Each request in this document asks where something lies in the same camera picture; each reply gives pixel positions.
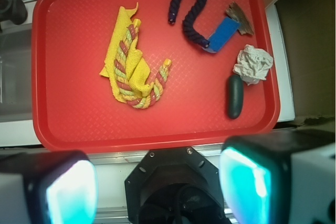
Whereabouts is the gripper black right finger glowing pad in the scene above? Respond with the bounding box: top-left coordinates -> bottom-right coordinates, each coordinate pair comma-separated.
219,129 -> 335,223

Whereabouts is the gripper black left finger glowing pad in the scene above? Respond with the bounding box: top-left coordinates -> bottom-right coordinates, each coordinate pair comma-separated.
1,151 -> 98,223

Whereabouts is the dark green oblong stone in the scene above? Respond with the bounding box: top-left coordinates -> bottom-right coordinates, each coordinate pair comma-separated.
227,74 -> 244,119

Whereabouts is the crumpled white paper ball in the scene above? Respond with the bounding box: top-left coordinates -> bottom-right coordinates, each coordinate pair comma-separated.
233,44 -> 274,86

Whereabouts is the yellow microfiber cloth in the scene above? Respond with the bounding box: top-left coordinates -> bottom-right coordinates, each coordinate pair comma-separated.
100,4 -> 153,108

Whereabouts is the red plastic tray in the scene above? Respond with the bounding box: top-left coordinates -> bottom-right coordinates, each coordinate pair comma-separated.
32,0 -> 280,153

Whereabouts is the brown cardboard box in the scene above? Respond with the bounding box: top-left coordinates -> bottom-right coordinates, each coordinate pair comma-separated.
275,0 -> 335,124

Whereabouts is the blue sponge block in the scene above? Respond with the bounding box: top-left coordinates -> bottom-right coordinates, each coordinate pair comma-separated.
204,17 -> 240,54

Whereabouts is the brown bark piece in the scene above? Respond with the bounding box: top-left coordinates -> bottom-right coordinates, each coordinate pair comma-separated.
225,2 -> 255,36

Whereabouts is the dark knob fixture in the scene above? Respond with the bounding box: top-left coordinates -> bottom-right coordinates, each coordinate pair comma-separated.
1,0 -> 28,25

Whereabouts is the red yellow green twisted rope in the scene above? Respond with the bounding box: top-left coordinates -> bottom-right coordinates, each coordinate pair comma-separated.
113,18 -> 173,109

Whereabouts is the dark purple twisted rope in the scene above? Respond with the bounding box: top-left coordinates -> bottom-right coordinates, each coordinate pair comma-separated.
167,0 -> 211,48

